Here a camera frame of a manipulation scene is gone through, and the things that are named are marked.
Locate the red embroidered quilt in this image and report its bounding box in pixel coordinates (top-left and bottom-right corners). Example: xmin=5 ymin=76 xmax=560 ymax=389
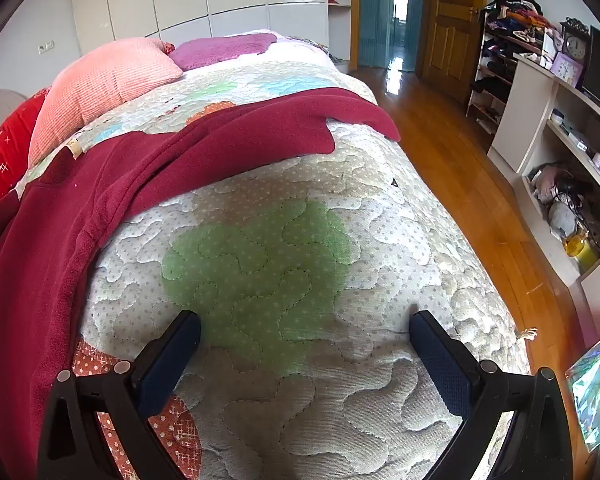
xmin=0 ymin=87 xmax=51 ymax=216

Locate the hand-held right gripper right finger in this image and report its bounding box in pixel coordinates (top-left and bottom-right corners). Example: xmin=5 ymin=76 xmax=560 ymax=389
xmin=409 ymin=310 xmax=576 ymax=480

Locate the quilted patchwork bedspread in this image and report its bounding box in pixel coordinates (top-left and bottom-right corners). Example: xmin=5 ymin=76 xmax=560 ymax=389
xmin=15 ymin=30 xmax=538 ymax=480

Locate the white shelf unit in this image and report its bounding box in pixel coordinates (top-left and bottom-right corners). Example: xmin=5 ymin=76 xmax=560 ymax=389
xmin=487 ymin=52 xmax=600 ymax=361

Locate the teal curtain doorway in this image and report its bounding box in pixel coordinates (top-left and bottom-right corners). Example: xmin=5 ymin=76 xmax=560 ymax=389
xmin=357 ymin=0 xmax=426 ymax=71

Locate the shoe rack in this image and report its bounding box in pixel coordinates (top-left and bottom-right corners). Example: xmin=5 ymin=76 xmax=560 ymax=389
xmin=466 ymin=0 xmax=561 ymax=136

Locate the holographic foil bag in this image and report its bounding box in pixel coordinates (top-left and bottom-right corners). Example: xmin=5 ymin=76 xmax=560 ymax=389
xmin=565 ymin=320 xmax=600 ymax=453

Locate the small purple clock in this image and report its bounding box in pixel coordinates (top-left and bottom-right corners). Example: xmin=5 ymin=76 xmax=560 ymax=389
xmin=550 ymin=52 xmax=586 ymax=86

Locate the dark ornate mantel clock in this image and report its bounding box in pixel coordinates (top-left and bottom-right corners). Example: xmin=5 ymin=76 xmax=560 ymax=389
xmin=560 ymin=17 xmax=592 ymax=68

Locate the pink crumpled cloth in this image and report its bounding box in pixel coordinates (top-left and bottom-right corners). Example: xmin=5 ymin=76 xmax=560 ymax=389
xmin=529 ymin=165 xmax=562 ymax=202

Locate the dark red sweater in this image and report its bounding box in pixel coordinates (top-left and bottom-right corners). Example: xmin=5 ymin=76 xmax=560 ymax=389
xmin=0 ymin=87 xmax=402 ymax=480

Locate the wooden panel door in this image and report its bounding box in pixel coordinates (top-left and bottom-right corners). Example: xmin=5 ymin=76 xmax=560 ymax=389
xmin=416 ymin=0 xmax=488 ymax=106

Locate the pile of colourful clothes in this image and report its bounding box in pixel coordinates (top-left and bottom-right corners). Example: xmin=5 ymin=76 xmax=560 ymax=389
xmin=485 ymin=0 xmax=557 ymax=42

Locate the magenta fuzzy blanket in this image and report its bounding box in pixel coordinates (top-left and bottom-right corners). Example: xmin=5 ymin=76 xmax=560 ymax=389
xmin=169 ymin=32 xmax=278 ymax=72

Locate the yellow container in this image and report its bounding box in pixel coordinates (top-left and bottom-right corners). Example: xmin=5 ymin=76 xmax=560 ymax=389
xmin=565 ymin=235 xmax=600 ymax=273

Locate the grey plush item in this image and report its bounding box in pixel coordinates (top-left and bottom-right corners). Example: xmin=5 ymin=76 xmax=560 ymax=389
xmin=549 ymin=200 xmax=579 ymax=239

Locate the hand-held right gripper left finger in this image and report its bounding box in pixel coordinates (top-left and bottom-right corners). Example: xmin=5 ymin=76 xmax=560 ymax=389
xmin=36 ymin=309 xmax=202 ymax=480

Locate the pink ribbed pillow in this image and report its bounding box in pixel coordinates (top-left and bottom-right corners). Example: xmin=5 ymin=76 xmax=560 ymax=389
xmin=27 ymin=37 xmax=185 ymax=168

